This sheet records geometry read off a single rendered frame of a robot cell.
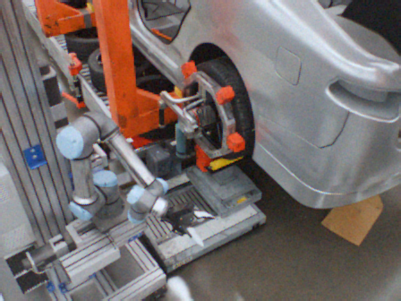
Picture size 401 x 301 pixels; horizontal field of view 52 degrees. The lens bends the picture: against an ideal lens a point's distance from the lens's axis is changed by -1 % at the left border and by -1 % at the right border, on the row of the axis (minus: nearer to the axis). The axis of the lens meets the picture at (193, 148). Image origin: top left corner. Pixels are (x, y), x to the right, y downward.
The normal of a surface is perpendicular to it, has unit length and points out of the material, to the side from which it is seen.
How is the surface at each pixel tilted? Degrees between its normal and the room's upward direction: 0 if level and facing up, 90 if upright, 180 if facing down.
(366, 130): 89
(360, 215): 1
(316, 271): 0
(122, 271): 0
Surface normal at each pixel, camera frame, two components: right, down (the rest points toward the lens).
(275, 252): 0.00, -0.76
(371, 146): 0.02, 0.65
